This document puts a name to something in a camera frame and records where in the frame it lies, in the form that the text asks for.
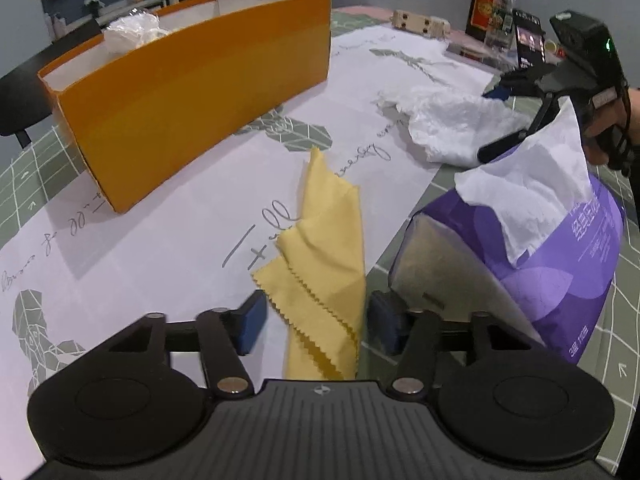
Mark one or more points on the person's right forearm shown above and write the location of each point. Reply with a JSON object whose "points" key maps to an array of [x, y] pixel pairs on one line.
{"points": [[634, 110]]}

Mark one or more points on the white printed table runner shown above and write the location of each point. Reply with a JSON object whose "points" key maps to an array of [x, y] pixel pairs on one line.
{"points": [[175, 240]]}

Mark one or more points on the dark brown glass bottle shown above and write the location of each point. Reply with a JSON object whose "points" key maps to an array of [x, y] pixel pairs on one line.
{"points": [[484, 10]]}

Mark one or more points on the white tissue sheet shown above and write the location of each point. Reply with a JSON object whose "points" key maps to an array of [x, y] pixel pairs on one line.
{"points": [[535, 185]]}

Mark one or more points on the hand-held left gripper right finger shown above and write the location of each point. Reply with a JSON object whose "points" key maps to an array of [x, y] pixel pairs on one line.
{"points": [[382, 320]]}

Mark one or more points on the yellow cloth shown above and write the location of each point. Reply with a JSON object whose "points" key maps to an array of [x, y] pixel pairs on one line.
{"points": [[325, 260]]}

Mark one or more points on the beige power strip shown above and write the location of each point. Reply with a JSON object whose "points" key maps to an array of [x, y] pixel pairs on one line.
{"points": [[420, 22]]}

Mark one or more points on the clear plastic bag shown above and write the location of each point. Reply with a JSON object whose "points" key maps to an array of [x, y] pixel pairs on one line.
{"points": [[132, 30]]}

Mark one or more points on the black chair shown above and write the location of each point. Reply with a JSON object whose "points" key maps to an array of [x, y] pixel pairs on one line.
{"points": [[30, 95]]}

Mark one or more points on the black box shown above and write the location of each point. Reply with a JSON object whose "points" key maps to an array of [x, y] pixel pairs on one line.
{"points": [[529, 40]]}

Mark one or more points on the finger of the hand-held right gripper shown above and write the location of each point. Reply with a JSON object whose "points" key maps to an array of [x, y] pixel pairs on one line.
{"points": [[515, 82], [520, 132]]}

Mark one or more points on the purple tissue pack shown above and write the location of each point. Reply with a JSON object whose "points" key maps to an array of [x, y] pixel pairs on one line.
{"points": [[560, 290]]}

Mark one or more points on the orange cardboard box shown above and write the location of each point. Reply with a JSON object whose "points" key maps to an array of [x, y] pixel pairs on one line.
{"points": [[190, 90]]}

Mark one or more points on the clear plastic bottle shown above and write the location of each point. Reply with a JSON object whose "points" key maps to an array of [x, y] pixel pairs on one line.
{"points": [[502, 20]]}

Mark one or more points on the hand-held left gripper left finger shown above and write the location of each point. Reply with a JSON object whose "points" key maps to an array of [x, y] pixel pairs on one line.
{"points": [[252, 317]]}

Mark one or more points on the person's right hand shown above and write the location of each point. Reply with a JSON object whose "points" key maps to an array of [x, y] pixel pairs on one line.
{"points": [[595, 142]]}

